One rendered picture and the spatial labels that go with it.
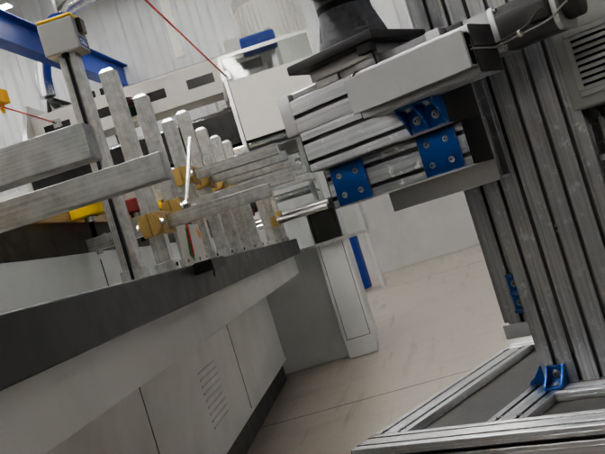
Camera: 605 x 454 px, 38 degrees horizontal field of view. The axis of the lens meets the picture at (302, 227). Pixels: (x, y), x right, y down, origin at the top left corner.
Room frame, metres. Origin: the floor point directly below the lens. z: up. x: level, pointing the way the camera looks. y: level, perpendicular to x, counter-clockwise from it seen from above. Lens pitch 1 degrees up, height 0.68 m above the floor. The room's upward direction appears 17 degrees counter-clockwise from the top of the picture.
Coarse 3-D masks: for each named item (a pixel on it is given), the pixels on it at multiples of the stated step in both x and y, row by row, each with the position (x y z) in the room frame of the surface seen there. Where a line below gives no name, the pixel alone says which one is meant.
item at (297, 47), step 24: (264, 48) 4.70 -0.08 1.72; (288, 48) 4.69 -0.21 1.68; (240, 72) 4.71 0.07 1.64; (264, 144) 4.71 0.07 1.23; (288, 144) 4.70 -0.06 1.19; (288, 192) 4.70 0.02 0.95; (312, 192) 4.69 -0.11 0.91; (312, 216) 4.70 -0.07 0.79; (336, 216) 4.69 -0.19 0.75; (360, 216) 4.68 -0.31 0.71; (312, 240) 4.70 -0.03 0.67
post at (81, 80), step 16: (64, 64) 1.68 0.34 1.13; (80, 64) 1.69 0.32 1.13; (80, 80) 1.67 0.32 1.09; (80, 96) 1.67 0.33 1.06; (80, 112) 1.68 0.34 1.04; (96, 112) 1.70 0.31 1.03; (96, 128) 1.67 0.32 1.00; (112, 160) 1.70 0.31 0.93; (112, 208) 1.67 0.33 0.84; (112, 224) 1.68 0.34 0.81; (128, 224) 1.68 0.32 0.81; (128, 240) 1.67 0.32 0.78; (128, 256) 1.67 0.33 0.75; (128, 272) 1.67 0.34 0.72; (144, 272) 1.67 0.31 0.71
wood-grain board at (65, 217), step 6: (54, 216) 1.90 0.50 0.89; (60, 216) 1.94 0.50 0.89; (66, 216) 1.97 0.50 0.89; (96, 216) 2.19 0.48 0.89; (102, 216) 2.23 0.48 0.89; (36, 222) 1.80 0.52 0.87; (42, 222) 1.83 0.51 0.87; (48, 222) 1.86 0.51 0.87; (54, 222) 1.90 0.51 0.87; (60, 222) 1.94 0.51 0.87; (66, 222) 1.98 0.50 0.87; (72, 222) 2.02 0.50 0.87; (78, 222) 2.07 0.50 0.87; (84, 222) 2.11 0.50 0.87; (96, 222) 2.21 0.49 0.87; (102, 222) 2.26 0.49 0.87
